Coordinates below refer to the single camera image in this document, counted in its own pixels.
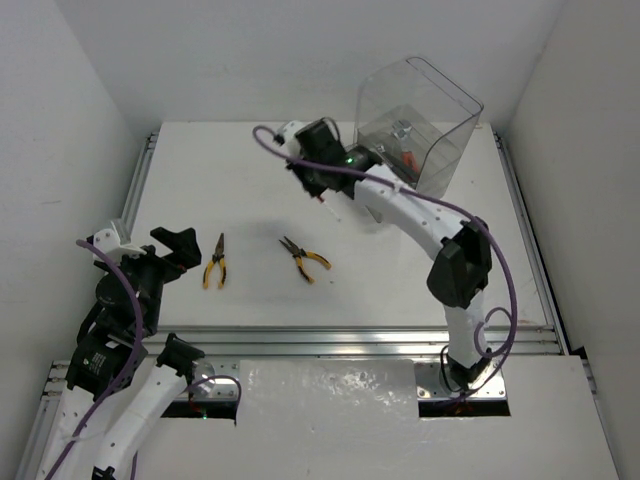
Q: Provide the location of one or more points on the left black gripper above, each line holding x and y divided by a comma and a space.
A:
163, 262

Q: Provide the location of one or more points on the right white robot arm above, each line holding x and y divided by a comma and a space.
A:
456, 243

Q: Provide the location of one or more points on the aluminium table frame rail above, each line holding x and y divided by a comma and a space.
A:
334, 373

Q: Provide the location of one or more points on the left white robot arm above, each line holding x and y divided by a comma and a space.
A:
86, 441

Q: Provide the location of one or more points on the clear plastic drawer container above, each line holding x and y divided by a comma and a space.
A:
442, 113

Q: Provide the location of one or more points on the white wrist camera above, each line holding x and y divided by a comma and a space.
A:
114, 241
285, 135

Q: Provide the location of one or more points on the small blue screwdriver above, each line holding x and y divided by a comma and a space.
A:
328, 207

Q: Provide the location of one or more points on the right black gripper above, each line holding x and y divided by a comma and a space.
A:
314, 188

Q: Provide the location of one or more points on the yellow needle nose pliers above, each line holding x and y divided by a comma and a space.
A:
300, 255

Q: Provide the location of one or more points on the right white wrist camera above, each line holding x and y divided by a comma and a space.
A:
285, 135

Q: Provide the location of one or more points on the yellow combination pliers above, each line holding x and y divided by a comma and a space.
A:
217, 260

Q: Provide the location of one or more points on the red handled adjustable wrench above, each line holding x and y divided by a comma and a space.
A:
401, 131

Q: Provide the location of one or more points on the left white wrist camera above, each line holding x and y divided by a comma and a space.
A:
114, 241

